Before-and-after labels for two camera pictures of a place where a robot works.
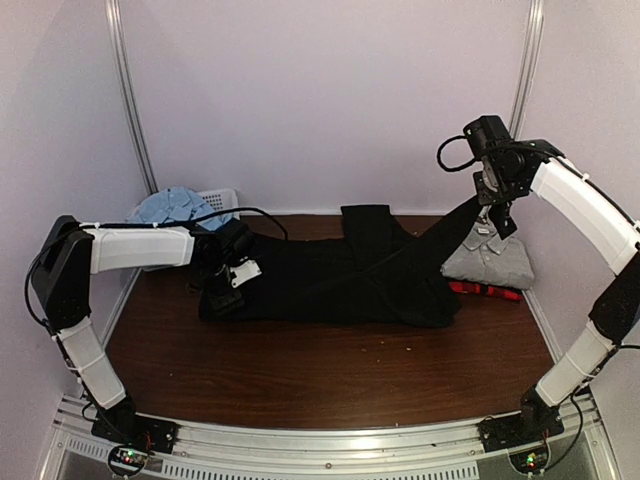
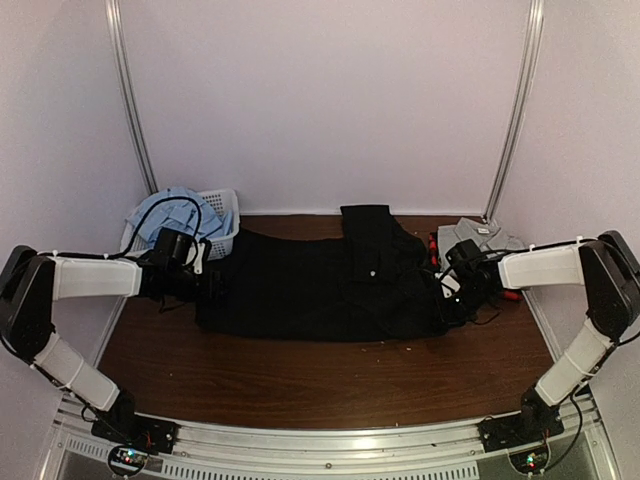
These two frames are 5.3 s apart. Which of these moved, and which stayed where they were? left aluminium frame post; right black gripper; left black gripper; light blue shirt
Moved: left black gripper; right black gripper
Stayed: light blue shirt; left aluminium frame post
